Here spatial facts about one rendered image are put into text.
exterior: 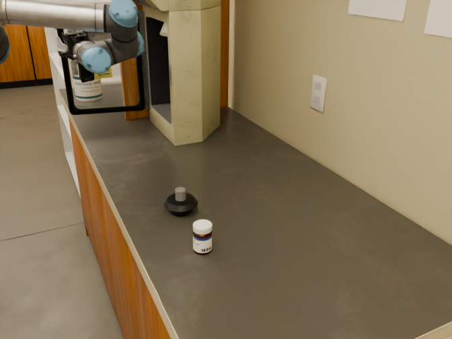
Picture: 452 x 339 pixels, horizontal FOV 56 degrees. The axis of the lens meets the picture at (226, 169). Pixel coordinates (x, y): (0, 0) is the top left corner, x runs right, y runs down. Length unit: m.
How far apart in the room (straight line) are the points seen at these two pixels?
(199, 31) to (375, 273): 0.96
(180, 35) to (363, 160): 0.72
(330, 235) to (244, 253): 0.23
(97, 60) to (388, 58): 0.81
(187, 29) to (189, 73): 0.15
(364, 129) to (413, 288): 0.54
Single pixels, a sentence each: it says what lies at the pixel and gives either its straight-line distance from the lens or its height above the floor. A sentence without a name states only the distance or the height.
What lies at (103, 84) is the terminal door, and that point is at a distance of 1.81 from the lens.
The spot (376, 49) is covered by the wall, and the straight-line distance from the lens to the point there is 1.29.
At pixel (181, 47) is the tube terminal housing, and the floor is 1.29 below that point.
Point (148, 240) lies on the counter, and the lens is 1.06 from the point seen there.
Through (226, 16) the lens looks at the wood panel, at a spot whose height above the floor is 1.35.
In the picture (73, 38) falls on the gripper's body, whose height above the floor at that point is 1.33.
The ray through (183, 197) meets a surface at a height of 0.99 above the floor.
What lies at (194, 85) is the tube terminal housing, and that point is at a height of 1.16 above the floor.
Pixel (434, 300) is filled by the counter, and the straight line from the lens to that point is 0.99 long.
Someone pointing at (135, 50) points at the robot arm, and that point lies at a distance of 1.37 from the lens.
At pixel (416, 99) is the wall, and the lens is 1.20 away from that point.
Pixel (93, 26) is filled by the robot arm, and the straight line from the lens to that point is 1.27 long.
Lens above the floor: 1.54
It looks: 25 degrees down
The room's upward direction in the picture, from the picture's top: 1 degrees clockwise
